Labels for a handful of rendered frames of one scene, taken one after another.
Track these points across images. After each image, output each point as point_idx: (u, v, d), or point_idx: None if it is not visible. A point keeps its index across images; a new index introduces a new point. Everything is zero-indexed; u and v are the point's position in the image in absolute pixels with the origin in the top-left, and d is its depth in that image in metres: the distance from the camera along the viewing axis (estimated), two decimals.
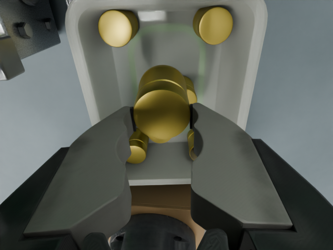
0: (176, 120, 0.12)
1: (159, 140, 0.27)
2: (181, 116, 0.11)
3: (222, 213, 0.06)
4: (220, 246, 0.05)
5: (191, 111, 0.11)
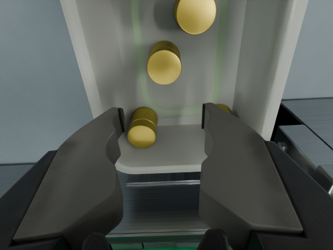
0: None
1: None
2: None
3: (231, 214, 0.06)
4: (220, 246, 0.05)
5: (203, 111, 0.11)
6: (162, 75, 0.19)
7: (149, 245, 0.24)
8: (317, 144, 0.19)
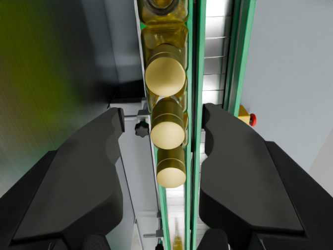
0: (158, 134, 0.19)
1: None
2: (155, 136, 0.19)
3: (231, 214, 0.06)
4: (220, 246, 0.05)
5: (203, 111, 0.11)
6: (163, 85, 0.17)
7: None
8: None
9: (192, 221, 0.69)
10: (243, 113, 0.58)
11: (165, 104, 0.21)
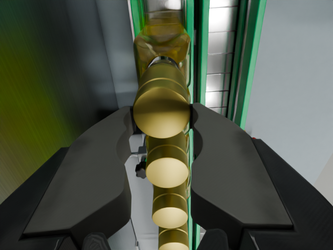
0: (160, 217, 0.18)
1: (163, 97, 0.11)
2: (157, 218, 0.19)
3: (222, 213, 0.06)
4: (220, 246, 0.05)
5: (191, 111, 0.11)
6: (165, 180, 0.16)
7: None
8: None
9: (194, 244, 0.69)
10: None
11: None
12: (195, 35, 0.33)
